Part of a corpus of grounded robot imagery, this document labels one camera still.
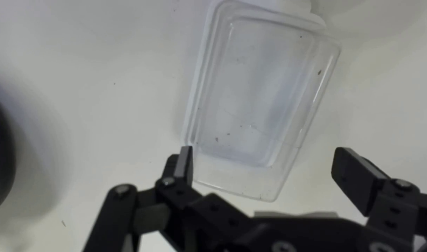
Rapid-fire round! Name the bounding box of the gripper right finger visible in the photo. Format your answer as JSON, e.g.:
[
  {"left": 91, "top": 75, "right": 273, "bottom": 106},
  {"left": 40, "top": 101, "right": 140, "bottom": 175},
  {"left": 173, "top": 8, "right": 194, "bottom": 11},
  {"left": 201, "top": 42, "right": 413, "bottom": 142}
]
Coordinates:
[{"left": 331, "top": 147, "right": 427, "bottom": 252}]

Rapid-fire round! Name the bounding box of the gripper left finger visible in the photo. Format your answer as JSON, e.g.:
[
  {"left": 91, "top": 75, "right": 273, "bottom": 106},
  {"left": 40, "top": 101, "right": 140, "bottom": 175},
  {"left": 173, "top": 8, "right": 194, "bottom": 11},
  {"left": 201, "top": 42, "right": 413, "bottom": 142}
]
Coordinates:
[{"left": 82, "top": 146, "right": 256, "bottom": 252}]

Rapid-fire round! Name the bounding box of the clear plastic box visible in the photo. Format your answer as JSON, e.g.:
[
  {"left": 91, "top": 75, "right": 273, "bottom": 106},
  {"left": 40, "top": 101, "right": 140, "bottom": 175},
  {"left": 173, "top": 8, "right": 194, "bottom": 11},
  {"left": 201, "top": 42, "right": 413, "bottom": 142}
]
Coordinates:
[{"left": 181, "top": 0, "right": 341, "bottom": 203}]

